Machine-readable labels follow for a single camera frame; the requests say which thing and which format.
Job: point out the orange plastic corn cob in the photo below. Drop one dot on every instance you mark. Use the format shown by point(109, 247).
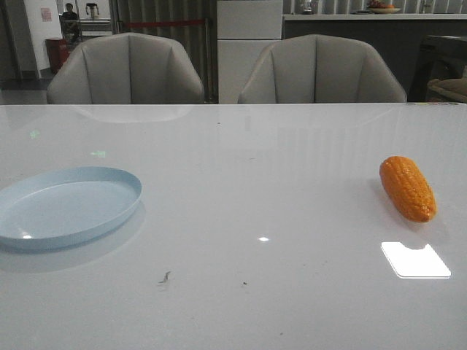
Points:
point(408, 189)

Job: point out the seated person in black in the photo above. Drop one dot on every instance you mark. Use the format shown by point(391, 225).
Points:
point(69, 22)

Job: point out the dark wooden chair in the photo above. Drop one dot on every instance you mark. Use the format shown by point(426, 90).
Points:
point(441, 58)

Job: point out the left grey upholstered chair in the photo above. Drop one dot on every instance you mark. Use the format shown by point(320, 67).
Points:
point(127, 68)

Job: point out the grey upholstered chair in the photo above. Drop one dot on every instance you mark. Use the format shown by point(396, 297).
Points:
point(127, 68)
point(319, 69)

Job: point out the red barrier belt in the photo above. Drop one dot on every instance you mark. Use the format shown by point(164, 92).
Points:
point(164, 24)

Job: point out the dark counter with white top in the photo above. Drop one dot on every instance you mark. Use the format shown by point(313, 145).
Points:
point(397, 37)

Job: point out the red waste bin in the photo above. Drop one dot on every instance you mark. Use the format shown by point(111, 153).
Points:
point(58, 53)

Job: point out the fruit bowl on counter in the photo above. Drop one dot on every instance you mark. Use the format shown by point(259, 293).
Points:
point(380, 7)

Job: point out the right grey upholstered chair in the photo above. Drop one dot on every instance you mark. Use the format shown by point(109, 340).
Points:
point(319, 69)

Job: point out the white cabinet block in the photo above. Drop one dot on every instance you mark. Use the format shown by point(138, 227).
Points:
point(244, 28)

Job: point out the light blue round plate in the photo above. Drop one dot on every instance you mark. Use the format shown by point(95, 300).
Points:
point(67, 207)

